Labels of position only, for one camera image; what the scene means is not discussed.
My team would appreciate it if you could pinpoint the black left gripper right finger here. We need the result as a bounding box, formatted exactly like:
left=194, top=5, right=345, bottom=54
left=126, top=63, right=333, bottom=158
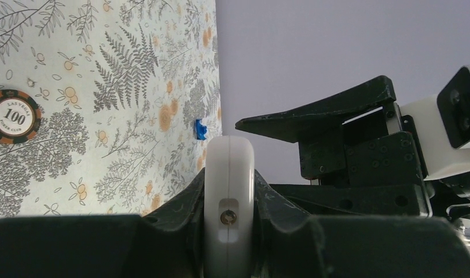
left=253, top=173, right=470, bottom=277

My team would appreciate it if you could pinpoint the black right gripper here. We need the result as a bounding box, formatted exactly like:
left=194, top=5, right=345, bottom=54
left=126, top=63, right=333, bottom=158
left=235, top=75, right=431, bottom=217

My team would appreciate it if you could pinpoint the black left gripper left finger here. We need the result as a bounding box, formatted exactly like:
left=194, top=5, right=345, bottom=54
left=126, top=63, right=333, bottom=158
left=0, top=171, right=204, bottom=277

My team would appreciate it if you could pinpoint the white red remote control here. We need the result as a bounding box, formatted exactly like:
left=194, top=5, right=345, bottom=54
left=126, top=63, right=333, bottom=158
left=203, top=136, right=255, bottom=277

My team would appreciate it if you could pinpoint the blue plastic piece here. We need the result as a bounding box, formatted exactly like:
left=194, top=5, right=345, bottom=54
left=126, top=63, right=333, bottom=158
left=194, top=119, right=208, bottom=141

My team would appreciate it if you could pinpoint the floral table mat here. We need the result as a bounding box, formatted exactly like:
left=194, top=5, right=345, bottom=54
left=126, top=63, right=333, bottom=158
left=0, top=1, right=222, bottom=218

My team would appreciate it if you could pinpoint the small round tape roll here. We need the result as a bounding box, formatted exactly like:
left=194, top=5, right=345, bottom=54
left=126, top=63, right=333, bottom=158
left=0, top=89, right=42, bottom=145

